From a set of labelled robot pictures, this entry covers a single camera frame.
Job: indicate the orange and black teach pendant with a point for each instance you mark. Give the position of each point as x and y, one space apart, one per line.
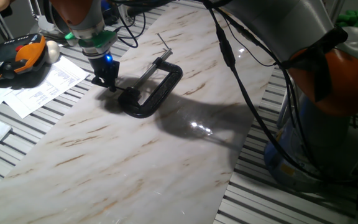
26 56

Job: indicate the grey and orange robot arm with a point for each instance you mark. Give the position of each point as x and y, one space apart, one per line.
291 25

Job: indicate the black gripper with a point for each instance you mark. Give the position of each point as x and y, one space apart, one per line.
104 68

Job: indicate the black clock movement box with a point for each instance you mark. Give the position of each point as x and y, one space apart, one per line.
130 97

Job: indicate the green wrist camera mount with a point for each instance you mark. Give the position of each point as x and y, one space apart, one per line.
104 39

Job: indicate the slim metal stand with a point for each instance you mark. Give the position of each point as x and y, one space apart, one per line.
36 11

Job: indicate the white marble pattern sheet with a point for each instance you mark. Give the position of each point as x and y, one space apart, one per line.
104 180

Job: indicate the black metal C-clamp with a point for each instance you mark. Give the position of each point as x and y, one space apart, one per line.
163 90

